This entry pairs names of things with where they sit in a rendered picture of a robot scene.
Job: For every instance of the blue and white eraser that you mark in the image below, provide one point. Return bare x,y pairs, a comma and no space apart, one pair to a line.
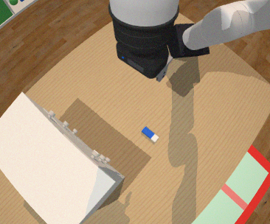
150,134

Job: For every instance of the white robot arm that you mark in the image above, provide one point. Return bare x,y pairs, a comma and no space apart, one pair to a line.
227,23

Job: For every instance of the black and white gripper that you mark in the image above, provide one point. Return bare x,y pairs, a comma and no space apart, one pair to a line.
144,27

